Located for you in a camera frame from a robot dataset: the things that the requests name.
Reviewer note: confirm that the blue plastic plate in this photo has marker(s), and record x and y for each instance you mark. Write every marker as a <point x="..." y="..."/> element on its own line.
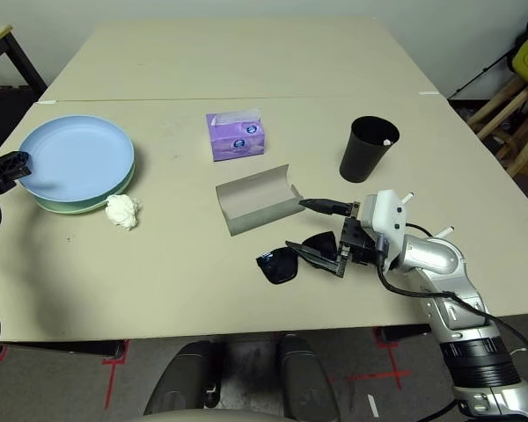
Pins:
<point x="79" y="154"/>

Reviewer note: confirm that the white floor tape piece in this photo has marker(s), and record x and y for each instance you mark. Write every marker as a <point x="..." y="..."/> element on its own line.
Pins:
<point x="373" y="405"/>

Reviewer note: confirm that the red floor tape cross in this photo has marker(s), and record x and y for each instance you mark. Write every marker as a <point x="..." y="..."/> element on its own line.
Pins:
<point x="397" y="374"/>
<point x="113" y="378"/>

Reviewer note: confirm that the black sunglasses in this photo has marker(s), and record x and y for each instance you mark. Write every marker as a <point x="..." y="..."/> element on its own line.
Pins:
<point x="281" y="266"/>

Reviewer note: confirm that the light grey robot torso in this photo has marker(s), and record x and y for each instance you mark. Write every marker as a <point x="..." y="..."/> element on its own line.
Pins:
<point x="211" y="417"/>

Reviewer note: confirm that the dark grey robot leg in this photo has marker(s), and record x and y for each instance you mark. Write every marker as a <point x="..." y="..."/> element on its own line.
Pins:
<point x="185" y="378"/>
<point x="308" y="378"/>

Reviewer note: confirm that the grey open glasses case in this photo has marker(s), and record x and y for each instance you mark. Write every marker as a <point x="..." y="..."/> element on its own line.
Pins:
<point x="251" y="200"/>

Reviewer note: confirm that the dark grey robot left leg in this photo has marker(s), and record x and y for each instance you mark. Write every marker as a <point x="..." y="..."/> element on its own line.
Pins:
<point x="185" y="378"/>

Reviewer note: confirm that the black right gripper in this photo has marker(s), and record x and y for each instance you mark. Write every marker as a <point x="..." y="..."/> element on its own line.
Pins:
<point x="358" y="242"/>

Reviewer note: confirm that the white tissue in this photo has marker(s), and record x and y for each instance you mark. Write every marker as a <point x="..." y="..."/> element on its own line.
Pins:
<point x="122" y="211"/>

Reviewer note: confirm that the green plastic plate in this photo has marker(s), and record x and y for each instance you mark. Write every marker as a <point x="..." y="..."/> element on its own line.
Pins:
<point x="70" y="208"/>

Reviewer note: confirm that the black plastic cup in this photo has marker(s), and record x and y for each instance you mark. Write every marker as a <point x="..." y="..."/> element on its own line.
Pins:
<point x="356" y="162"/>

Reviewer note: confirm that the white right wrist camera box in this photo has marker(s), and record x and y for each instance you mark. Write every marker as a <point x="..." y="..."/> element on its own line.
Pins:
<point x="385" y="215"/>

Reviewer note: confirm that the purple tissue pack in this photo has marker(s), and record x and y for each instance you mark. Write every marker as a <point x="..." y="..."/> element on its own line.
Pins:
<point x="235" y="143"/>

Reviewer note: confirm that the dark grey robot right leg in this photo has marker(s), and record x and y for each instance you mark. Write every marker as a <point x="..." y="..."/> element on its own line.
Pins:
<point x="308" y="378"/>

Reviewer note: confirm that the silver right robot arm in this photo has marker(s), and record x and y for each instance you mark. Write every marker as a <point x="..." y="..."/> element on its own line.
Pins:
<point x="431" y="255"/>

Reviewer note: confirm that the black foam floor mat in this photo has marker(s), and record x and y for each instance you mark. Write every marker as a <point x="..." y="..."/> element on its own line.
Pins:
<point x="4" y="114"/>

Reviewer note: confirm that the black table foot bar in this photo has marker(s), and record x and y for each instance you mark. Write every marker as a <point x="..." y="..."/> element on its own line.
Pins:
<point x="400" y="334"/>
<point x="70" y="348"/>

